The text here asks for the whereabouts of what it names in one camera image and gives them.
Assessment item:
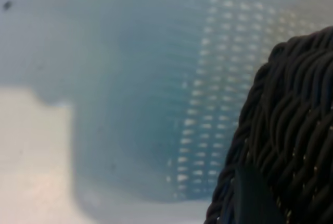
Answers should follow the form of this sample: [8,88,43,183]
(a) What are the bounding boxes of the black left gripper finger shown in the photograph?
[234,166,286,224]

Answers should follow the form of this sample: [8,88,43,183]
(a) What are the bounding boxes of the dark brown wicker basket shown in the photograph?
[204,26,333,224]

